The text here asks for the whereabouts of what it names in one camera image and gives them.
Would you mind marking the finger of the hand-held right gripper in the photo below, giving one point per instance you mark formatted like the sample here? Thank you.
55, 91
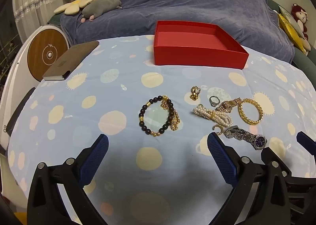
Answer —
267, 154
305, 139

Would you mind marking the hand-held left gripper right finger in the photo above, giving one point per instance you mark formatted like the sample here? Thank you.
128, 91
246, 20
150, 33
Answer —
222, 158

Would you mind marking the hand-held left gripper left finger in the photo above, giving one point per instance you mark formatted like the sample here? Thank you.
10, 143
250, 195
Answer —
95, 158

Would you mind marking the silver watch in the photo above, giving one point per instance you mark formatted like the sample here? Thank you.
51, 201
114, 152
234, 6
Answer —
246, 137

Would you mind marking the gold woven bangle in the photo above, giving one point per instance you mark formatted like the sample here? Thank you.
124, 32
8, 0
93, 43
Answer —
243, 116

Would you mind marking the gold watch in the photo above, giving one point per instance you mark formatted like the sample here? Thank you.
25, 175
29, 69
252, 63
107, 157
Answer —
227, 105

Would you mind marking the red cardboard box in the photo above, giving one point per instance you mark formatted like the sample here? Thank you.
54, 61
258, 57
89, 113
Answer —
197, 52

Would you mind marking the gold hoop earring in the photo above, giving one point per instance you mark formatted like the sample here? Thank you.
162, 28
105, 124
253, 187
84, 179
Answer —
219, 130

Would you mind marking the light blue dotted tablecloth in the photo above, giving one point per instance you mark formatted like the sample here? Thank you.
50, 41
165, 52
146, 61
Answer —
98, 116

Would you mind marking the green sofa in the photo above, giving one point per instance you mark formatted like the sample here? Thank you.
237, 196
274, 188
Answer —
303, 59

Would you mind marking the brown notebook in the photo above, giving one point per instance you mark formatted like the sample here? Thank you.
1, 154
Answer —
71, 59

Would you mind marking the yellow cushion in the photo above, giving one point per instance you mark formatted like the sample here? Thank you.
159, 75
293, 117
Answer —
288, 28

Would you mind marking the round wooden white device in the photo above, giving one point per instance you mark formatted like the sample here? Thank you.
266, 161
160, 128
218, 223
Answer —
47, 53

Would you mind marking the red plush doll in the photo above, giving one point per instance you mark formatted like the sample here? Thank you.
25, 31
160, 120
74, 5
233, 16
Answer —
301, 16

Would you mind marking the pale patterned cushion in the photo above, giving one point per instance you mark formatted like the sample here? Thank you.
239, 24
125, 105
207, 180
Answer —
287, 15

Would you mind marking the grey plush toy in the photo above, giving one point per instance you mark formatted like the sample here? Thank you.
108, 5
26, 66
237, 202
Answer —
101, 6

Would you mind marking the flower shaped cushion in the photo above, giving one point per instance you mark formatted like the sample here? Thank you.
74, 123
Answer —
71, 5

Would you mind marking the blue blanket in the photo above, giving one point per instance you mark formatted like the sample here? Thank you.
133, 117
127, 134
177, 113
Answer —
172, 0

